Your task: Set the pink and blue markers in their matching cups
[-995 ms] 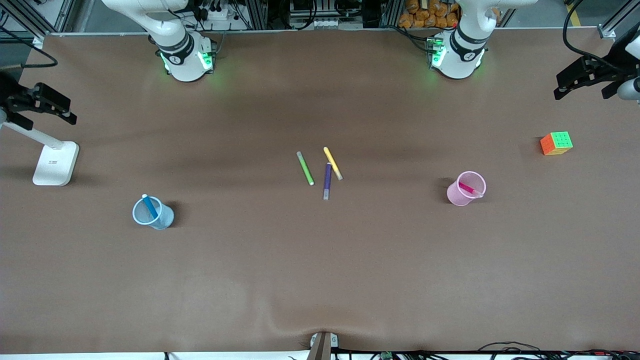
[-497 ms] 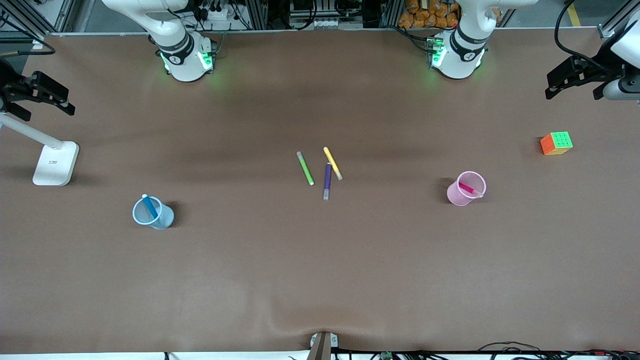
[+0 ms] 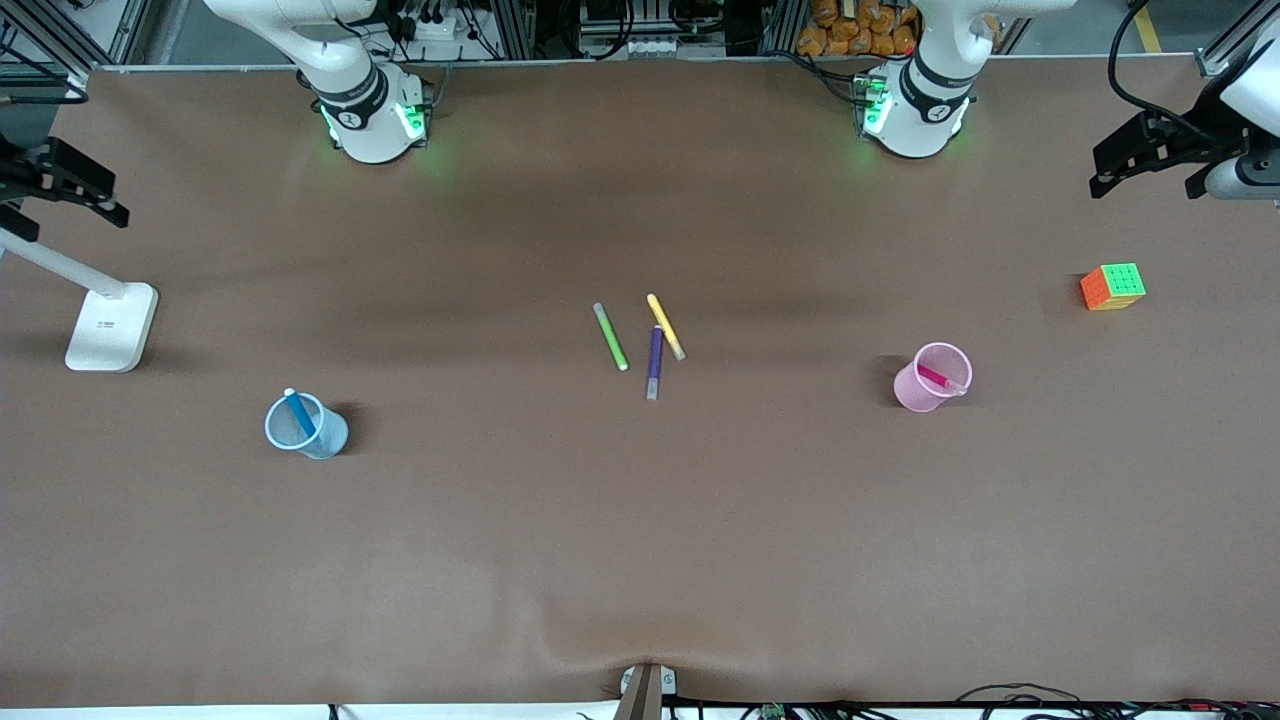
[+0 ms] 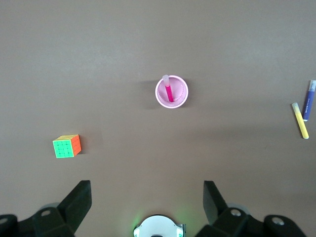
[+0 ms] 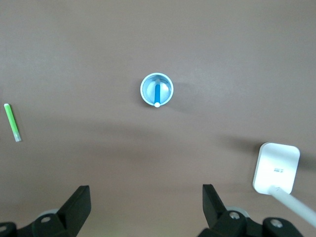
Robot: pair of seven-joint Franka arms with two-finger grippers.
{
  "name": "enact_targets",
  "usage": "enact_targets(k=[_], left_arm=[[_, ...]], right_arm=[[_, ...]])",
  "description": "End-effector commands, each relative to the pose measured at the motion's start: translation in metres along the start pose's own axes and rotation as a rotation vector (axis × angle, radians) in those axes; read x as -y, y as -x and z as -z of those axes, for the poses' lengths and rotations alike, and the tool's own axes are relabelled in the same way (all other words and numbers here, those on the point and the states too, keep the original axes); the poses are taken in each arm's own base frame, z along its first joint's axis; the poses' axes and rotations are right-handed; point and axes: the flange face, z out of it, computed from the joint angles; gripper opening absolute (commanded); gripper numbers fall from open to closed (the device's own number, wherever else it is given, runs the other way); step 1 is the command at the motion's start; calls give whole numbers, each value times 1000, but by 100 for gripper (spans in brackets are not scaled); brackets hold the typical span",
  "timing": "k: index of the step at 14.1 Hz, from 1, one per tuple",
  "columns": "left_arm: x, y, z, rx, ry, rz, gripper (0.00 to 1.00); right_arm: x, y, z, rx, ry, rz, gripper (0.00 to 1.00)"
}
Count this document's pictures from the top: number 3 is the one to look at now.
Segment colourful puzzle cube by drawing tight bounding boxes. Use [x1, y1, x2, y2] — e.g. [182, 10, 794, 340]
[1080, 263, 1147, 312]

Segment white lamp stand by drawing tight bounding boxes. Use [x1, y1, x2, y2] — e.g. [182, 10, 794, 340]
[0, 228, 159, 374]

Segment blue mesh cup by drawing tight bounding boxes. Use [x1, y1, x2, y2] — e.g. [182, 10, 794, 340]
[265, 391, 351, 459]

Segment orange snack bags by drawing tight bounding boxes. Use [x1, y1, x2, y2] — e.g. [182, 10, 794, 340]
[797, 0, 1001, 57]

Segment pink mesh cup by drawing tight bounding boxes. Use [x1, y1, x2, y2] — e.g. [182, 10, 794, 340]
[893, 342, 973, 414]

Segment white power strip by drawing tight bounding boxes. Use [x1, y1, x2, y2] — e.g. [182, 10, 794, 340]
[398, 12, 471, 43]

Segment yellow marker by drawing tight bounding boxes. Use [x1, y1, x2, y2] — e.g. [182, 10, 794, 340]
[646, 293, 687, 361]

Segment green marker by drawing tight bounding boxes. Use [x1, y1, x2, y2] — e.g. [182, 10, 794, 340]
[593, 302, 630, 372]

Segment black cable bundle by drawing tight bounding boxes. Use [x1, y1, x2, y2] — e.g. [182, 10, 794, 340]
[955, 683, 1280, 720]

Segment aluminium frame post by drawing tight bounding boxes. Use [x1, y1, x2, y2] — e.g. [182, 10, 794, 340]
[1195, 0, 1280, 79]
[0, 0, 151, 98]

